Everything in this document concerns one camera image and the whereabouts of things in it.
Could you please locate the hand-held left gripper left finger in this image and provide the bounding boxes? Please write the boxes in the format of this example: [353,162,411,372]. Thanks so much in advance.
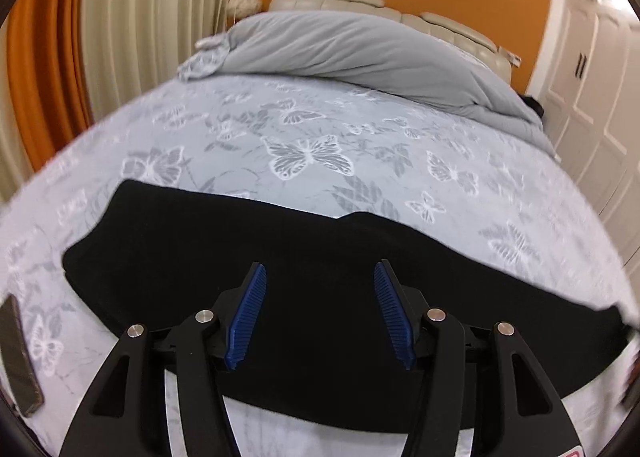
[59,262,267,457]

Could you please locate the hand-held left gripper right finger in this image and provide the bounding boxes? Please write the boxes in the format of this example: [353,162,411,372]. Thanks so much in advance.
[374,259,581,457]

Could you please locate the black pants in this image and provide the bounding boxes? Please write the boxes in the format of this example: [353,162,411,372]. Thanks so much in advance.
[61,178,632,433]

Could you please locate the bed with butterfly sheet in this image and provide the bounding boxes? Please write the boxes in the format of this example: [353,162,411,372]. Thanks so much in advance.
[0,72,640,457]

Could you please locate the dark smartphone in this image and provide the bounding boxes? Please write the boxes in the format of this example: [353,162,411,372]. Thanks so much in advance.
[0,296,45,415]

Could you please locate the black bag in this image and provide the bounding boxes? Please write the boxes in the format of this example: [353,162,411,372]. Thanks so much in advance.
[520,94,545,118]

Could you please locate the grey duvet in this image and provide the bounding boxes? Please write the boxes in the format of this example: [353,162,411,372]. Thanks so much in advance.
[177,12,556,158]

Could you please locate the white wardrobe doors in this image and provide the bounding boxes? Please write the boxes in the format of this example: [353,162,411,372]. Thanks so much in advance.
[532,0,640,258]

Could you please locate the cream plush toy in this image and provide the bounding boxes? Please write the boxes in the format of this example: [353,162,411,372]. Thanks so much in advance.
[227,0,264,18]

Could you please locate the white curtain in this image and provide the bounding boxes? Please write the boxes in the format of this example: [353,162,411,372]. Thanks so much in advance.
[0,0,236,202]

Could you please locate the orange curtain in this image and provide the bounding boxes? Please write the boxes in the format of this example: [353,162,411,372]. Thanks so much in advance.
[5,0,96,172]

